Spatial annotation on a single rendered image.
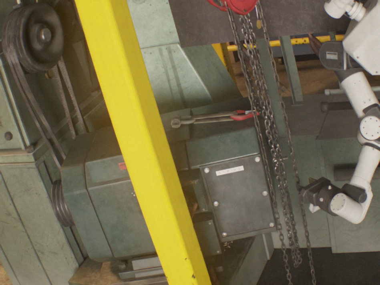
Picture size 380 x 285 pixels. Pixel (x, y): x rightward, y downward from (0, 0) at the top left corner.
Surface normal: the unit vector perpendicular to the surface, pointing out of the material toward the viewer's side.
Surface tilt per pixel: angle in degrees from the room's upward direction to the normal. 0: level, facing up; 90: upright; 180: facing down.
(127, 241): 90
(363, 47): 108
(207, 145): 45
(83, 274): 0
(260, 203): 90
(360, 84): 52
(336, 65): 71
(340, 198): 41
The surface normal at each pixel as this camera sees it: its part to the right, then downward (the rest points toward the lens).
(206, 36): -0.36, 0.46
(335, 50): -0.76, 0.14
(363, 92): -0.17, -0.22
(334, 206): -0.76, -0.42
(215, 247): -0.04, 0.42
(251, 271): 0.90, -0.06
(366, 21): -0.90, 0.11
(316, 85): -0.25, -0.88
